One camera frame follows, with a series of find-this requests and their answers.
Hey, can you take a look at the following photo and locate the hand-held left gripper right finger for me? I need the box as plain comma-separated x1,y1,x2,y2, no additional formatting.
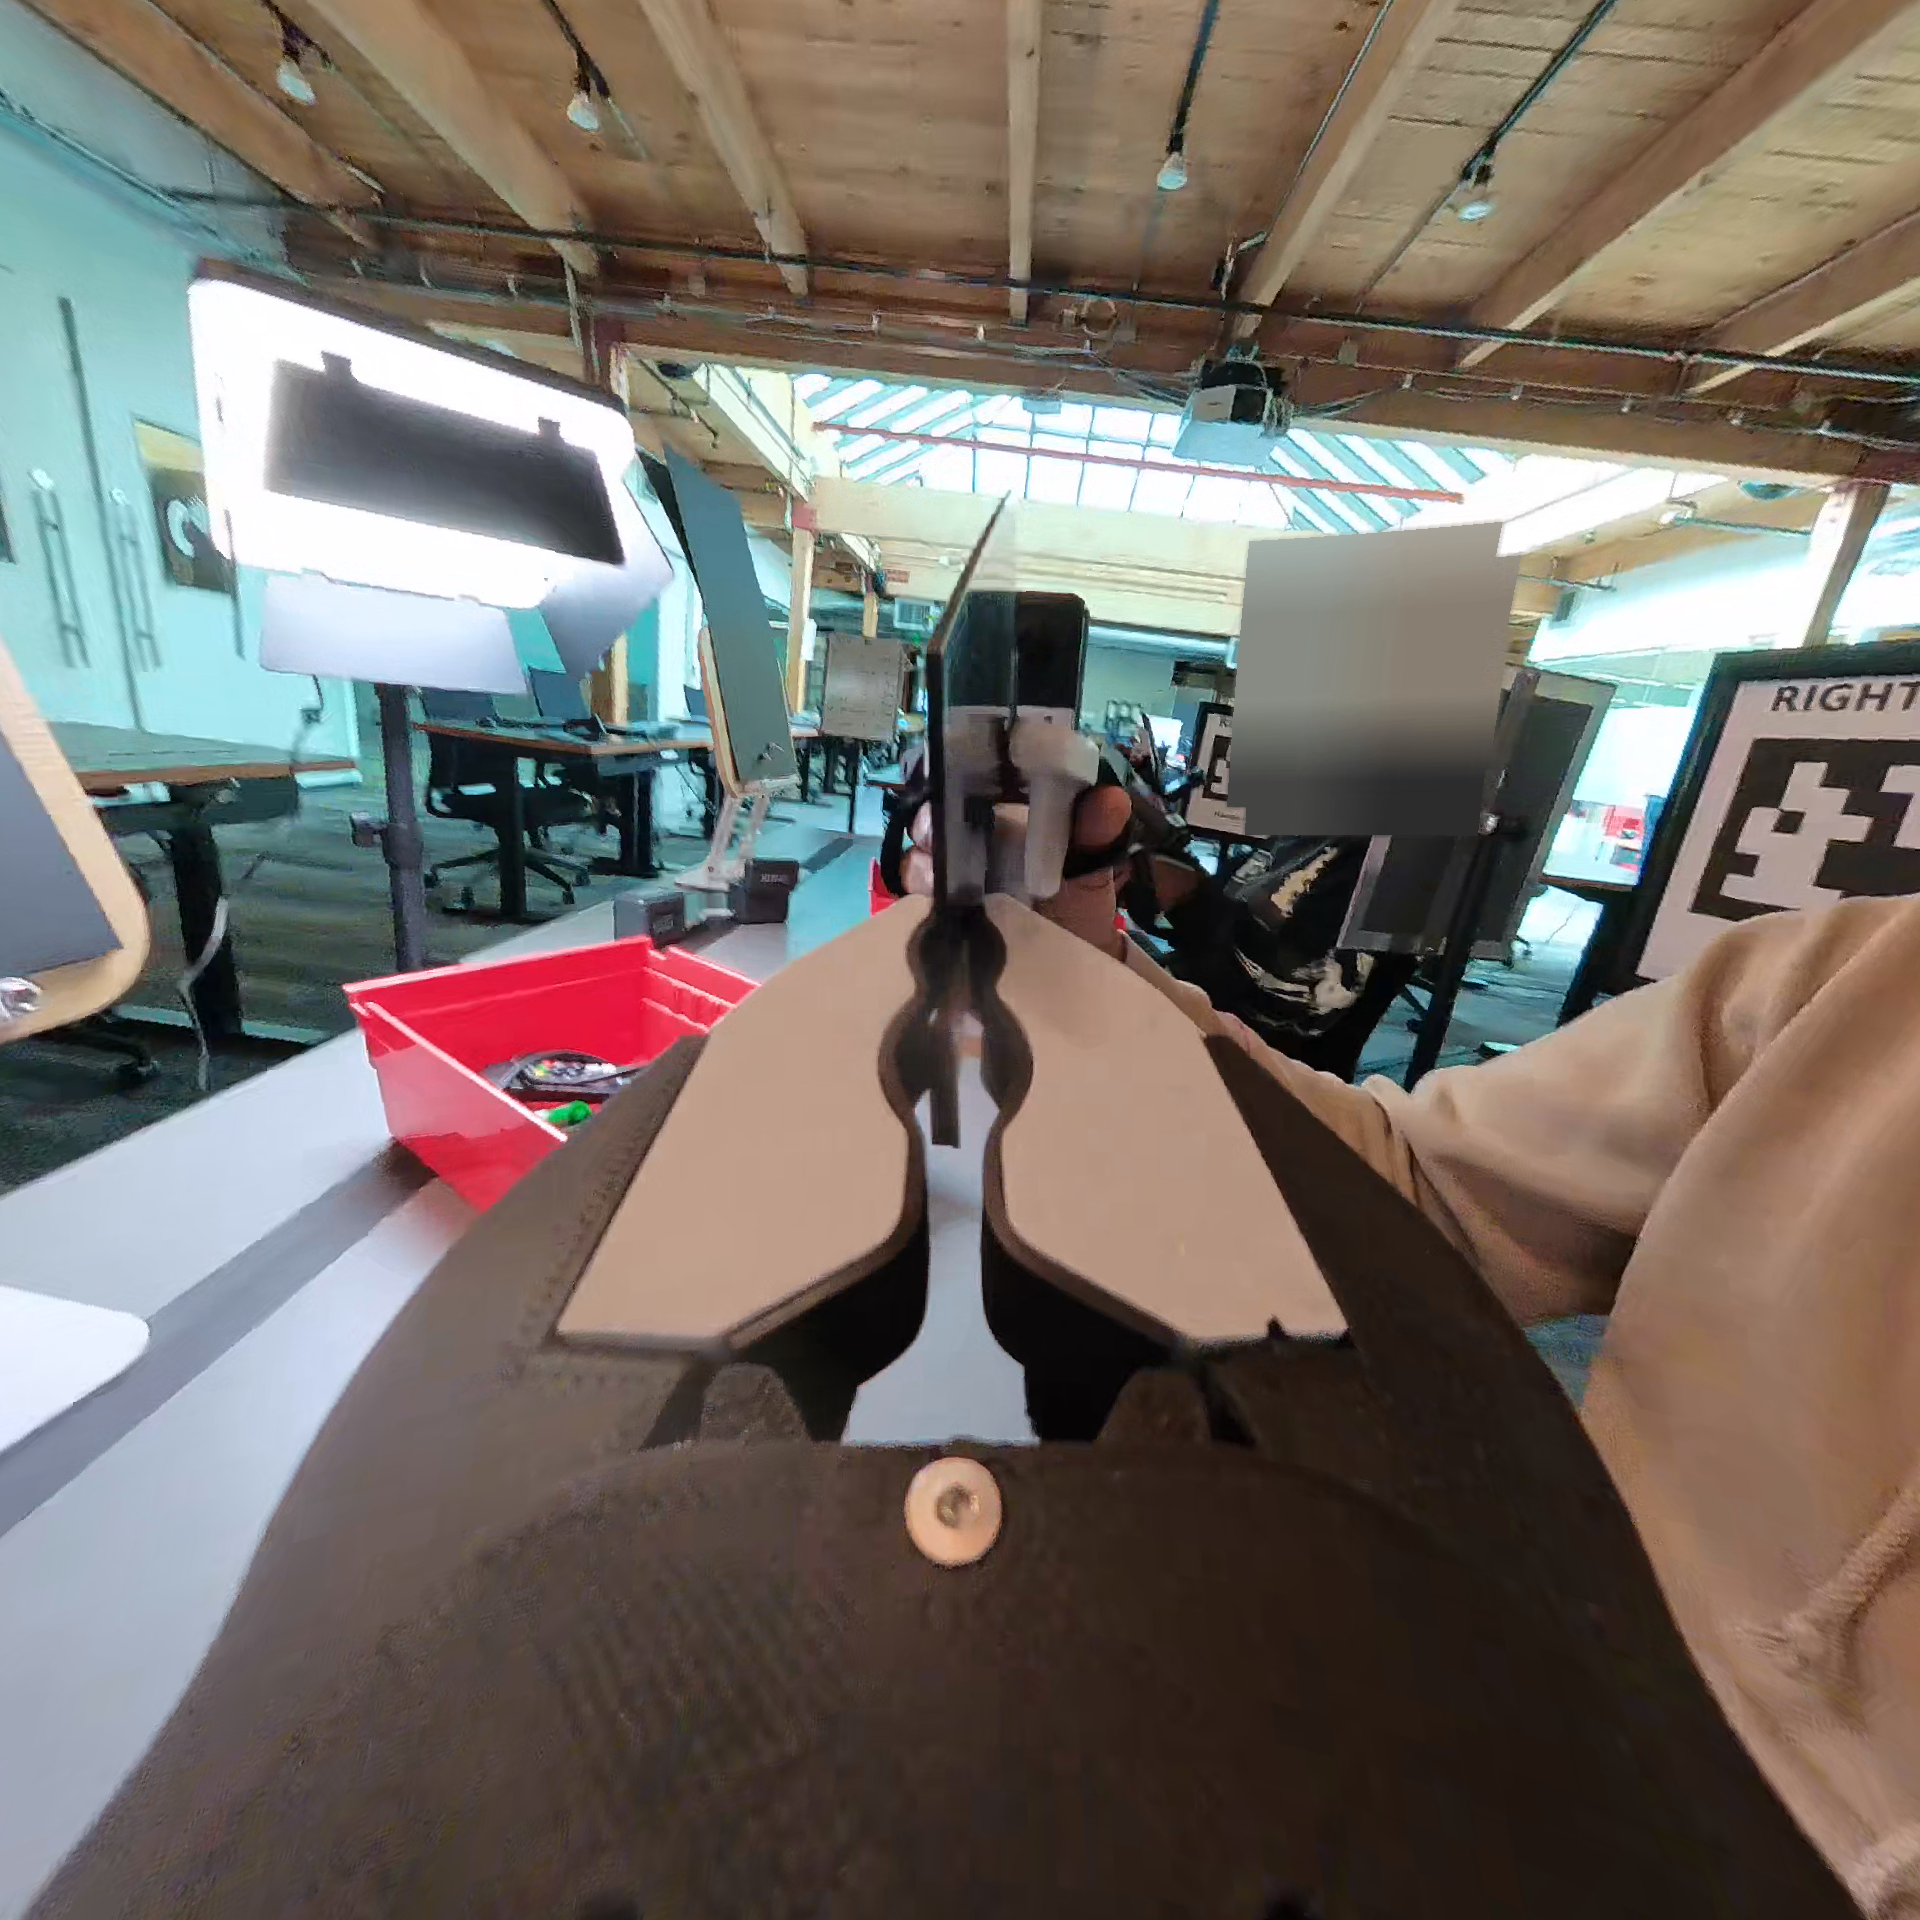
961,902,1350,1450

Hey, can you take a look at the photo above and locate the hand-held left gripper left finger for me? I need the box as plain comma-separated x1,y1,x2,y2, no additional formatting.
555,897,942,1450

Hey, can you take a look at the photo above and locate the black divider plate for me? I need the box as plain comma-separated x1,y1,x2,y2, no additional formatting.
921,497,1020,1152

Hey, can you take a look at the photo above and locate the person's right forearm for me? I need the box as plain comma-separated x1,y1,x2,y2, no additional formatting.
1119,897,1728,1328

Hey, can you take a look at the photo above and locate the person's right hand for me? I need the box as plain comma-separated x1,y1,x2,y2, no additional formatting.
1032,785,1139,966

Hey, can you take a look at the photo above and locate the printed tag board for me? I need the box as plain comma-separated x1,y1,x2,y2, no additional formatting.
1184,698,1249,839
1560,642,1920,1024

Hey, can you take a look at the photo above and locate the black remote control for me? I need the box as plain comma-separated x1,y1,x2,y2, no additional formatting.
480,1047,649,1107

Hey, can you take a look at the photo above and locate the ceiling projector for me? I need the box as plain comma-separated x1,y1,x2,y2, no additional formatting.
1170,356,1295,463

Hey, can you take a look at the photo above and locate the black office chair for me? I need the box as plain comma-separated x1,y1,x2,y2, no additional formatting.
424,689,598,912

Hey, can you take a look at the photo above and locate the wooden desk with black legs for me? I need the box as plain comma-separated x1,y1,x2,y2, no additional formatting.
416,708,720,921
47,718,366,1058

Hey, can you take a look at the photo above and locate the black light stand pole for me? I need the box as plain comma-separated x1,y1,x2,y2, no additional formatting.
352,681,443,980

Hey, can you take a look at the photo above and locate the dark board on tripod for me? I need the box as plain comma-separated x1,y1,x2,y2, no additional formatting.
1340,668,1619,1087

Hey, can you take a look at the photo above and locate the studio light panel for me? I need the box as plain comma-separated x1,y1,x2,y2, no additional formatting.
187,270,676,695

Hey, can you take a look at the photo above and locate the beige hoodie drawstring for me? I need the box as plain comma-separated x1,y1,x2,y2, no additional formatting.
1768,1499,1920,1706

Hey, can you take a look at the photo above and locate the wall poster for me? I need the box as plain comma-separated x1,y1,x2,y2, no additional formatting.
134,420,242,598

